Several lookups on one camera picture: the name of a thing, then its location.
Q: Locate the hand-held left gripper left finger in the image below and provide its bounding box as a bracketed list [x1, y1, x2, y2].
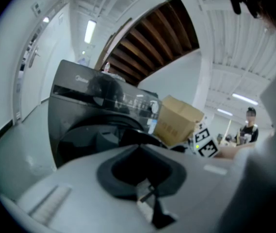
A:
[14, 144, 154, 233]

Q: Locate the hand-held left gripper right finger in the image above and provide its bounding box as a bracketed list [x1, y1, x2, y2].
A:
[139, 144, 236, 233]

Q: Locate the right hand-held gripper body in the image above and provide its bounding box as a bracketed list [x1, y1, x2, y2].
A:
[190, 123, 220, 159]

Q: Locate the person's right forearm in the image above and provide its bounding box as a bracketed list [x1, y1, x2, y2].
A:
[214, 143, 256, 159]

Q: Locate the black washing machine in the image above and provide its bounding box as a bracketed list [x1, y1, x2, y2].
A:
[47, 59, 164, 169]

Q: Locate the white door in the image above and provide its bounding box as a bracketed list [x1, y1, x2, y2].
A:
[13, 16, 63, 125]

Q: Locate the brown cardboard box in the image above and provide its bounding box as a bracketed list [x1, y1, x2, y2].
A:
[153, 95, 205, 147]

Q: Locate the blue white appliance label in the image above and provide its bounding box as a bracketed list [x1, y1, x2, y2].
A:
[147, 119, 158, 134]

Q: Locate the brown wooden staircase underside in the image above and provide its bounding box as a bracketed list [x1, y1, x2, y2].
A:
[98, 0, 200, 87]

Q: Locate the silver door handle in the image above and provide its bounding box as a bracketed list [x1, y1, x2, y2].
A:
[28, 45, 41, 69]

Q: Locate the white wall switch box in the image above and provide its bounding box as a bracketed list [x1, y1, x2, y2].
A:
[32, 1, 43, 16]

